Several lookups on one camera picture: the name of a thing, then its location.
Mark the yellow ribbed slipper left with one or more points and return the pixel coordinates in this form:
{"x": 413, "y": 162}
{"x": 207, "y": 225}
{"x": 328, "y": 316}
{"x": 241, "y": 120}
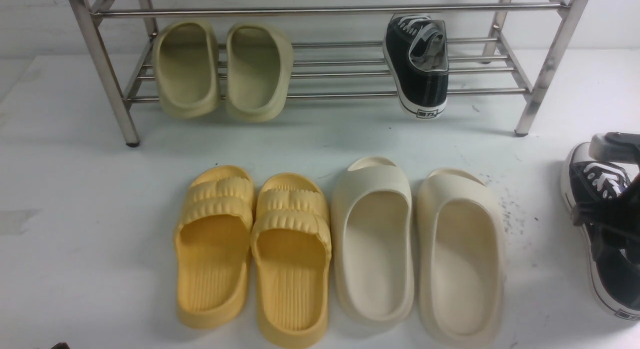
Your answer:
{"x": 212, "y": 244}

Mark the yellow ribbed slipper right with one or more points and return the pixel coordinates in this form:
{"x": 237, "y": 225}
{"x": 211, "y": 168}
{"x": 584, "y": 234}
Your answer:
{"x": 292, "y": 250}

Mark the olive green slipper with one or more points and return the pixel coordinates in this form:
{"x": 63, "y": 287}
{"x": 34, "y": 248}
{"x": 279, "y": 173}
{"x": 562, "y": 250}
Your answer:
{"x": 185, "y": 60}
{"x": 260, "y": 60}

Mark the black canvas sneaker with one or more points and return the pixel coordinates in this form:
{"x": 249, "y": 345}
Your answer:
{"x": 612, "y": 256}
{"x": 415, "y": 50}

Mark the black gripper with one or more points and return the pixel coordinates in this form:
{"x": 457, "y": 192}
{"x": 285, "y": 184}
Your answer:
{"x": 618, "y": 215}

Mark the cream foam slipper left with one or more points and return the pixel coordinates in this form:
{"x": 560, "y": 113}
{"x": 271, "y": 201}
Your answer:
{"x": 371, "y": 209}

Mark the cream foam slipper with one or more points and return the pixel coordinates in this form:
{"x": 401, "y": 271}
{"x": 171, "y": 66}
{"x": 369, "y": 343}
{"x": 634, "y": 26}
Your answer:
{"x": 462, "y": 260}
{"x": 371, "y": 209}

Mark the olive green slipper left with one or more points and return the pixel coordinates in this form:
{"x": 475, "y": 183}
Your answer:
{"x": 185, "y": 60}

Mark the cream foam slipper right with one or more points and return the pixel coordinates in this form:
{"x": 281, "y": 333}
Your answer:
{"x": 462, "y": 260}

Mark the yellow ribbed slipper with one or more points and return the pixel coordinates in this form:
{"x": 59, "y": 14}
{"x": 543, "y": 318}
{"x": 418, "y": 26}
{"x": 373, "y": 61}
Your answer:
{"x": 292, "y": 250}
{"x": 212, "y": 244}

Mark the olive green slipper right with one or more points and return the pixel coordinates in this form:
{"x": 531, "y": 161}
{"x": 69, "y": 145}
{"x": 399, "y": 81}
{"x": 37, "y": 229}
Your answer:
{"x": 260, "y": 60}

